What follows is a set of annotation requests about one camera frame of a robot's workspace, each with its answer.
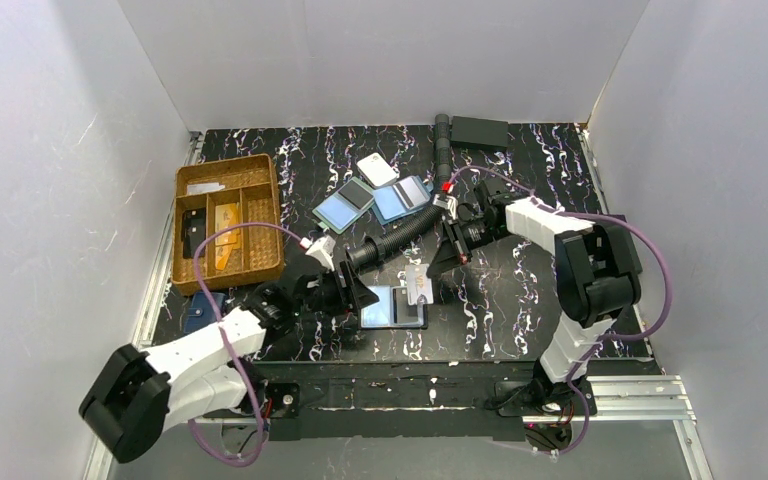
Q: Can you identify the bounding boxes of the silver VIP card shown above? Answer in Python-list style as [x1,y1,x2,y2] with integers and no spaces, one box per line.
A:
[405,264,434,306]

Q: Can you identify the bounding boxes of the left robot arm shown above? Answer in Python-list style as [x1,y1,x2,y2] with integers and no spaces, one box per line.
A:
[78,237,396,466]

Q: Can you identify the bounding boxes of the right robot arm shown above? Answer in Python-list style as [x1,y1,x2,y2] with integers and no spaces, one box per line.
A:
[427,179,641,387]

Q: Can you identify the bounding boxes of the blue card holder open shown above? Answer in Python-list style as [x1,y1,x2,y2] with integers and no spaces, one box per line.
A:
[372,176,433,225]

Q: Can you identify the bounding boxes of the green card holder open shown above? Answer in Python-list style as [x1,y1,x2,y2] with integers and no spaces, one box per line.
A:
[312,178,374,234]

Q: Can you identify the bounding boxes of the white card case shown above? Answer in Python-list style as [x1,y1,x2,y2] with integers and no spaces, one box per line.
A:
[357,153,399,189]

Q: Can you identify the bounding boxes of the gold cards in tray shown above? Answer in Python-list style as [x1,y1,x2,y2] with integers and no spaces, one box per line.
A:
[214,203,242,271]

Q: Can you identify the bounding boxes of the black card in tray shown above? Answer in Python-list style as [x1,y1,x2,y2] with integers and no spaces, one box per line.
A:
[180,208,207,259]

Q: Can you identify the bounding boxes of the white card in tray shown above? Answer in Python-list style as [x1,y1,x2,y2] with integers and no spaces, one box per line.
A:
[185,182,226,196]

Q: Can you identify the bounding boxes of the black box at back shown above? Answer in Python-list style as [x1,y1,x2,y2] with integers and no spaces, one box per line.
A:
[450,116,509,151]

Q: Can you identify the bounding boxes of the black box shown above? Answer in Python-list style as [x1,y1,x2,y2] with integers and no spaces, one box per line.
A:
[619,226,643,275]
[450,116,509,151]

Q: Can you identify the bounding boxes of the black box at right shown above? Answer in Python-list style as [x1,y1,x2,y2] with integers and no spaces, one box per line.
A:
[619,226,643,275]

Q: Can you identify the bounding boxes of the woven wicker tray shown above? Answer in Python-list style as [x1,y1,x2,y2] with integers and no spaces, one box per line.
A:
[171,154,285,296]

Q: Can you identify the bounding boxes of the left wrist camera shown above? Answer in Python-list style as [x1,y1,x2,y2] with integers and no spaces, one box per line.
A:
[300,235,336,271]

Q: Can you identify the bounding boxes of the black corrugated hose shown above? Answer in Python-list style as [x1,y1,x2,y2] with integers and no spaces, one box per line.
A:
[345,113,455,270]

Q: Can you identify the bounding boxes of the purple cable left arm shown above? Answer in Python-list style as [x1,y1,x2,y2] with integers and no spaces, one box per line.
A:
[188,222,312,468]

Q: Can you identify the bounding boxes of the aluminium frame rail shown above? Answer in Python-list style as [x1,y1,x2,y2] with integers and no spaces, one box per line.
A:
[86,360,711,479]

